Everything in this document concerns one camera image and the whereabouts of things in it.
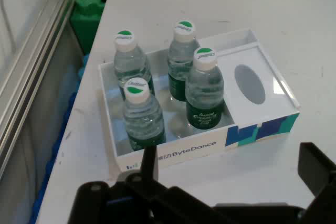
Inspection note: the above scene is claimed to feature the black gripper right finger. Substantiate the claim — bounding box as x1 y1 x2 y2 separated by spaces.
298 142 336 224

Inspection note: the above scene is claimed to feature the aluminium frame rail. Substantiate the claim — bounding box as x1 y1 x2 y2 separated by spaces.
0 0 88 179

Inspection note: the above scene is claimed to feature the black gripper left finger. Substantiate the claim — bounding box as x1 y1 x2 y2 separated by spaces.
70 144 219 224

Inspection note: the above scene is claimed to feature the green label water bottle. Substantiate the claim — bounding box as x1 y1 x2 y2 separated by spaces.
184 47 225 130
167 20 202 103
122 77 166 153
112 29 156 101

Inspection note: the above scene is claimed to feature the white blue printed tissue box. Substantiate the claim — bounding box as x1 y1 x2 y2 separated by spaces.
98 27 301 180

